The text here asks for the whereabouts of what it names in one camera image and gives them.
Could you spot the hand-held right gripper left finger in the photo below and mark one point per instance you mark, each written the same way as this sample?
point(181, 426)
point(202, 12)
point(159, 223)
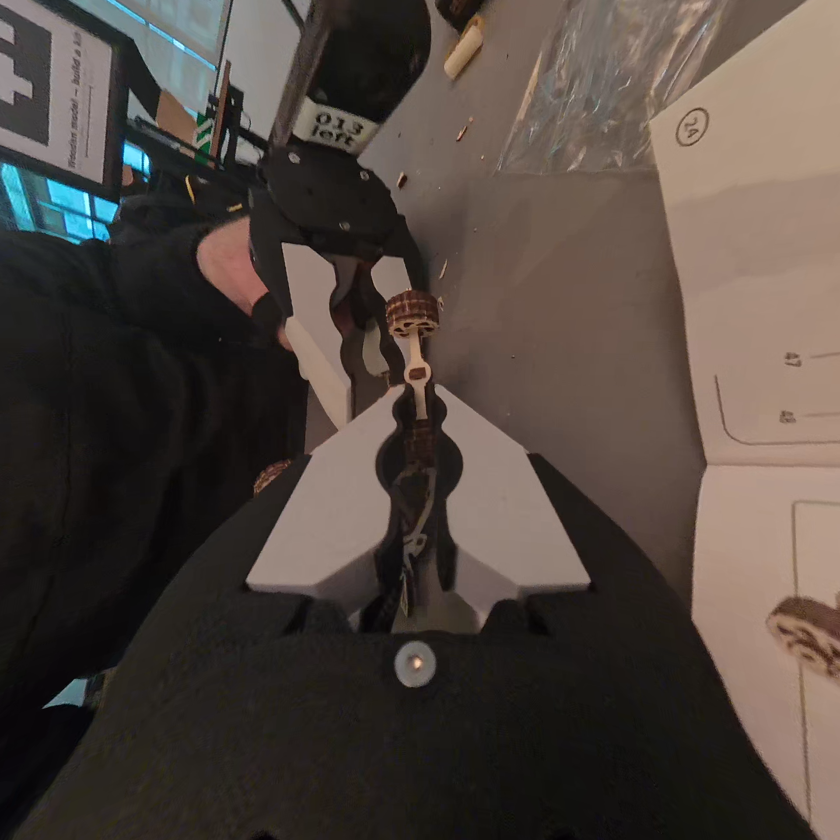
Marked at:
point(328, 525)

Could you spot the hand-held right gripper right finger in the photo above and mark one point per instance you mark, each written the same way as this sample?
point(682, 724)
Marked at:
point(512, 525)

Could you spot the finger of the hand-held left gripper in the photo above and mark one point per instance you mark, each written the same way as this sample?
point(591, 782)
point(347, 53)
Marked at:
point(308, 295)
point(390, 275)

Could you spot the wooden wheel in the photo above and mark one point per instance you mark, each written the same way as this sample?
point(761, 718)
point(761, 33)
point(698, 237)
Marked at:
point(412, 315)

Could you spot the person's left hand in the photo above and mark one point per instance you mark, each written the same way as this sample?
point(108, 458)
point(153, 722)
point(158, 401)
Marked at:
point(229, 262)

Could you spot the small wooden sliver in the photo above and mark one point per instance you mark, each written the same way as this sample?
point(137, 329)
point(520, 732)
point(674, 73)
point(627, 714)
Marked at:
point(464, 130)

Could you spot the small cream cylinder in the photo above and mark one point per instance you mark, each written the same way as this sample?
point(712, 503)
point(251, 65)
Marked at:
point(463, 49)

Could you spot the person's black-clothed body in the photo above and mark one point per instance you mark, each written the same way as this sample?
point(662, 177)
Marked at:
point(98, 459)

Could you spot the white printed sign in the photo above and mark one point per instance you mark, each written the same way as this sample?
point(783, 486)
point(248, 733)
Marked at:
point(72, 85)

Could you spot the clear plastic bag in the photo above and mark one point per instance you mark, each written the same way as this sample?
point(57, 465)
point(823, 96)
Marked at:
point(604, 85)

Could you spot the assembly instruction booklet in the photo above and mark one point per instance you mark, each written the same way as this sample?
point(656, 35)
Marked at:
point(754, 295)

